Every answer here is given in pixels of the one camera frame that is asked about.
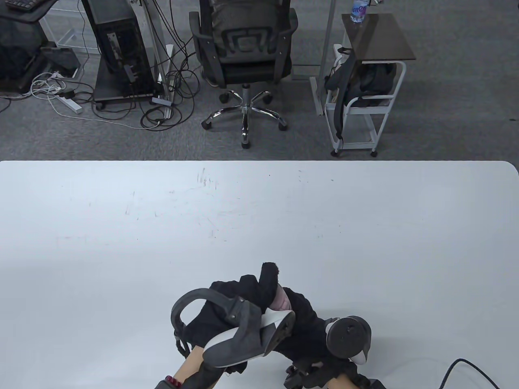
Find clear water bottle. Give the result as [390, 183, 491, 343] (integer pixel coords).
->
[350, 0, 370, 24]

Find silver metal stand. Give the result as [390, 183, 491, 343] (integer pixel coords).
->
[139, 0, 176, 109]

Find black mesh office chair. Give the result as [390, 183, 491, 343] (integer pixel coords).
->
[189, 0, 299, 149]

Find white side table brown top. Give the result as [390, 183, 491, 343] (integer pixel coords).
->
[324, 13, 417, 158]

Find white metal pole stand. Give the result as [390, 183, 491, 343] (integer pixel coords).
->
[309, 0, 338, 117]

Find white cables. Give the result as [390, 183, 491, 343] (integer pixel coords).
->
[28, 71, 161, 131]

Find white power strip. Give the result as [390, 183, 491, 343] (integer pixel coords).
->
[48, 94, 84, 114]

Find black desk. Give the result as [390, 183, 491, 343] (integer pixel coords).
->
[0, 0, 58, 26]

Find black computer tower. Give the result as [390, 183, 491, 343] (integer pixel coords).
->
[80, 0, 158, 98]

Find black keyboard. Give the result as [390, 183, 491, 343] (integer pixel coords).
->
[4, 0, 46, 12]

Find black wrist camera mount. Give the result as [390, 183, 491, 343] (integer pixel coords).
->
[283, 359, 385, 389]

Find black cable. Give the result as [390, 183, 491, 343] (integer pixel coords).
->
[439, 358, 502, 389]

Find person's left hand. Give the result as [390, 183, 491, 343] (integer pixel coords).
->
[182, 263, 284, 375]

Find tangle of black cables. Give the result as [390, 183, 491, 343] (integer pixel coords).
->
[91, 0, 205, 131]

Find person's left forearm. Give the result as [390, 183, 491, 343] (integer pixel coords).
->
[174, 346, 221, 389]

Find person's right hand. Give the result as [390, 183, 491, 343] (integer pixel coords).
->
[279, 287, 339, 363]

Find black backpack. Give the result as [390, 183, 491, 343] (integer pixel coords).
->
[324, 47, 398, 147]

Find grey white round controller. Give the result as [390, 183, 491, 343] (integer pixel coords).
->
[324, 316, 372, 364]

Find small pink striped item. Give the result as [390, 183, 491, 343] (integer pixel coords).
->
[271, 285, 292, 312]

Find clear acrylic box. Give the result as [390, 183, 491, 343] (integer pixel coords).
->
[39, 7, 101, 56]

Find black rolling cart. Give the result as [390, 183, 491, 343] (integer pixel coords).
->
[92, 61, 163, 112]

